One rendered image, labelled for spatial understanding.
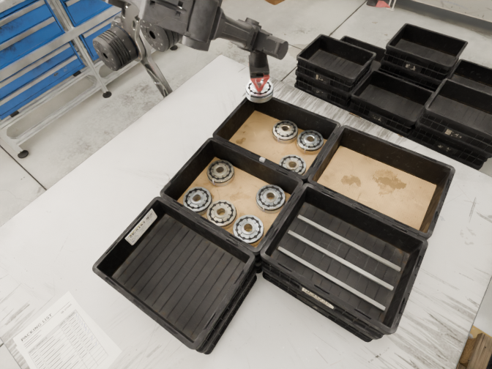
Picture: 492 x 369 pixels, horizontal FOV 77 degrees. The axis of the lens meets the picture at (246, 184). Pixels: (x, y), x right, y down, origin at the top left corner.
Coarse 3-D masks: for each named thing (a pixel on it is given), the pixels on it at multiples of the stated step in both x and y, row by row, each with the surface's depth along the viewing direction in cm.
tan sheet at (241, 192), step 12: (204, 180) 117; (240, 180) 116; (252, 180) 116; (216, 192) 114; (228, 192) 114; (240, 192) 114; (252, 192) 113; (240, 204) 111; (252, 204) 110; (204, 216) 109; (240, 216) 108; (264, 216) 108; (276, 216) 107; (228, 228) 106; (264, 228) 105
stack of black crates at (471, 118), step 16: (448, 80) 172; (432, 96) 166; (448, 96) 178; (464, 96) 172; (480, 96) 167; (432, 112) 160; (448, 112) 173; (464, 112) 172; (480, 112) 171; (416, 128) 174; (432, 128) 167; (448, 128) 161; (464, 128) 155; (480, 128) 165; (432, 144) 175; (448, 144) 168; (464, 144) 161; (480, 144) 157; (464, 160) 168; (480, 160) 162
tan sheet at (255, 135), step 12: (252, 120) 133; (264, 120) 132; (276, 120) 132; (240, 132) 129; (252, 132) 129; (264, 132) 129; (300, 132) 127; (240, 144) 126; (252, 144) 125; (264, 144) 125; (276, 144) 125; (288, 144) 124; (264, 156) 122; (276, 156) 121; (300, 156) 121; (312, 156) 120
